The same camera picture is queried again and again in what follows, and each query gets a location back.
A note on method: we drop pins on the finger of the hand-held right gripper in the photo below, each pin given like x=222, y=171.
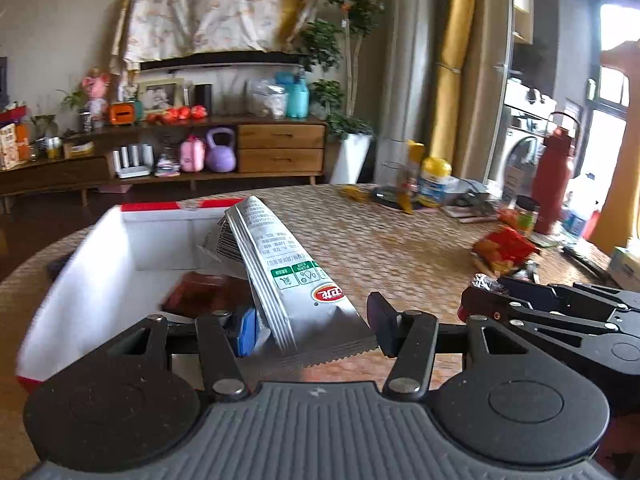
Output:
x=522, y=286
x=480, y=305

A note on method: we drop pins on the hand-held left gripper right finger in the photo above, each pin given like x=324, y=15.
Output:
x=378, y=317

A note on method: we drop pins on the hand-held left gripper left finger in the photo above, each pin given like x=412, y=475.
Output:
x=245, y=336

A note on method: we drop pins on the clear snack packet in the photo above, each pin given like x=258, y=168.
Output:
x=481, y=282

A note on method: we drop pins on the silver snack packet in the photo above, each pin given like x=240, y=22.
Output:
x=280, y=260

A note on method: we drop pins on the red and white box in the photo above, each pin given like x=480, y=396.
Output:
x=85, y=280

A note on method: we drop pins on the black snack packet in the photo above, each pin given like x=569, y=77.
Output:
x=529, y=271

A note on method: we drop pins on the red snack bag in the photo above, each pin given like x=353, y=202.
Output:
x=505, y=245

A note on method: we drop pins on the dark red snack packet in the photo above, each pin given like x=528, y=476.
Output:
x=200, y=295

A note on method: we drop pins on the black remote control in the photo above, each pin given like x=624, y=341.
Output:
x=585, y=260

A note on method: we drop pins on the glass jar with green label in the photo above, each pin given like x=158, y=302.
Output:
x=525, y=216

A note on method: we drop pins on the tissue box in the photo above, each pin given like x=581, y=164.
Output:
x=625, y=266

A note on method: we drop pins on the clear plastic water bottle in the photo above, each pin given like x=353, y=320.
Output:
x=580, y=210

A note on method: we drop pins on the white card sign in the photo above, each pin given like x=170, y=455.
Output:
x=514, y=180

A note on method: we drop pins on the red thermos bottle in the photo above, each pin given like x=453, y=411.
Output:
x=552, y=180

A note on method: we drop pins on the black round dish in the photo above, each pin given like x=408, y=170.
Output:
x=387, y=200

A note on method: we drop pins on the yellow wrapper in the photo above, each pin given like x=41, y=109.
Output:
x=356, y=193

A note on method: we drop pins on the white bottle with yellow lid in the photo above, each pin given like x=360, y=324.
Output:
x=434, y=182

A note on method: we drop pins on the clear glass jar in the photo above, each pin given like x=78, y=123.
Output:
x=399, y=182

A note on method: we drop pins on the white washing machine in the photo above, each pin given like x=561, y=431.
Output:
x=522, y=145

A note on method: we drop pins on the yellow chair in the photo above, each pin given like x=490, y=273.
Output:
x=617, y=170

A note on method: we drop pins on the white plant pot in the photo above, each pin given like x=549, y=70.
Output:
x=351, y=157

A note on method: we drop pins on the yellow carton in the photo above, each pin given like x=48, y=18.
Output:
x=415, y=152

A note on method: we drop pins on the purple kettlebell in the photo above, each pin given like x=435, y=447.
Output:
x=220, y=152

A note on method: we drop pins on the stack of cards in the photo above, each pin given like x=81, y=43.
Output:
x=167, y=165

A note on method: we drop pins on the pink bottle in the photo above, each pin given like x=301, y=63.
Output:
x=192, y=155

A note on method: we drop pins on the wooden television cabinet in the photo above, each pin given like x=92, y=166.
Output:
x=280, y=147

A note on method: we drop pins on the white router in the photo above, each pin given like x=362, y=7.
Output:
x=132, y=161

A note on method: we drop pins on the row of red ornaments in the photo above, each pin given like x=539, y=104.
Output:
x=177, y=114

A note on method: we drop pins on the teal toy container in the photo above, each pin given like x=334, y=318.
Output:
x=298, y=99

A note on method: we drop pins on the clear plastic bag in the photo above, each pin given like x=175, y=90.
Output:
x=267, y=101

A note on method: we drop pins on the black speaker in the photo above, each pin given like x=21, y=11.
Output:
x=202, y=100

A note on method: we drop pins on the yellow curtain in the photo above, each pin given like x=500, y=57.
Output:
x=455, y=55

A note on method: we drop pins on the grey standing air conditioner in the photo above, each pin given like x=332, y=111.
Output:
x=402, y=70

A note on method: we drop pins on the orange radio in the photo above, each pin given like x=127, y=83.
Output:
x=124, y=112

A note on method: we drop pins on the black television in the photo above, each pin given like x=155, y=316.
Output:
x=225, y=60

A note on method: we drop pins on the pink plush toy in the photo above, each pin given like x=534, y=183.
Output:
x=97, y=95

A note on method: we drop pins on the small green plant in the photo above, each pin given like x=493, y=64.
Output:
x=75, y=101

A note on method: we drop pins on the orange printed box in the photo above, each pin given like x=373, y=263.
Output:
x=10, y=146

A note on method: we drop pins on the yellow cloth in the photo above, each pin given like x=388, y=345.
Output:
x=296, y=5

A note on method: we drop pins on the floral cloth cover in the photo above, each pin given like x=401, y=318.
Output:
x=210, y=10

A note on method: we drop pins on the photo frame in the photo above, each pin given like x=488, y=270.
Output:
x=160, y=96

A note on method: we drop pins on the wall shelf cabinet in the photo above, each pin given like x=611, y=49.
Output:
x=522, y=0

